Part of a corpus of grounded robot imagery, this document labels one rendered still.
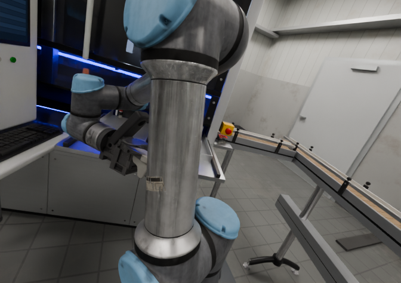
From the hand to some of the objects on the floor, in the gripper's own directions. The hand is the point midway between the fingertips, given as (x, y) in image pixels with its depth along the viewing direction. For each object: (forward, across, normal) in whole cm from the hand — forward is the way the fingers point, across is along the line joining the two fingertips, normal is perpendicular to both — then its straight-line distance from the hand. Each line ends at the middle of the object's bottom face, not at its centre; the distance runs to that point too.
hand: (169, 160), depth 45 cm
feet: (+59, -122, -86) cm, 160 cm away
